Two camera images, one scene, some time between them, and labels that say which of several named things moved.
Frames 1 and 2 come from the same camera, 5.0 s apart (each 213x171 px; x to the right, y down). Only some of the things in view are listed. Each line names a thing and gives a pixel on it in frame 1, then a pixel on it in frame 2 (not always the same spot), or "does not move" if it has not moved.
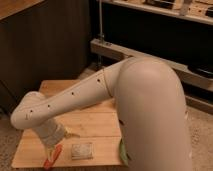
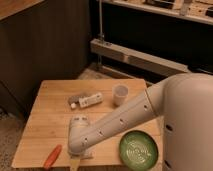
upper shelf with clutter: (197, 10) does not move
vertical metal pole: (100, 35) does not move
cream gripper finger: (50, 150) -> (75, 164)
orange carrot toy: (49, 163) does not move
